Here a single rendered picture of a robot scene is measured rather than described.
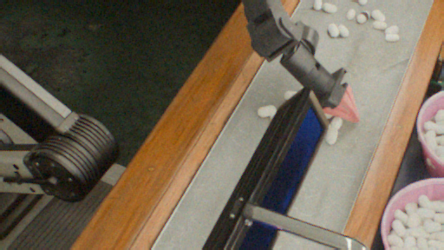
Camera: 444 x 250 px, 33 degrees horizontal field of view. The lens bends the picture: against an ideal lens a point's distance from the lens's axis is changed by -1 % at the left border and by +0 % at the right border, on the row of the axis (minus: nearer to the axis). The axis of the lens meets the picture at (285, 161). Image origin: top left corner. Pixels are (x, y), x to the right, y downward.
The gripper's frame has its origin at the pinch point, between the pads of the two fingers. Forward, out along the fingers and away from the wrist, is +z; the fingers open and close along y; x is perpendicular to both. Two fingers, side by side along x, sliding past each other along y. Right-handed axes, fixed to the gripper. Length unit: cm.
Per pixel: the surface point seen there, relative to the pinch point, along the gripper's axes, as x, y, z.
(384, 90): -0.7, 12.5, 3.8
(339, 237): -34, -57, -17
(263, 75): 15.3, 6.3, -16.4
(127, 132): 109, 39, -14
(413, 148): -1.6, 4.7, 15.2
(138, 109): 110, 50, -15
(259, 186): -26, -52, -25
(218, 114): 15.8, -10.2, -20.4
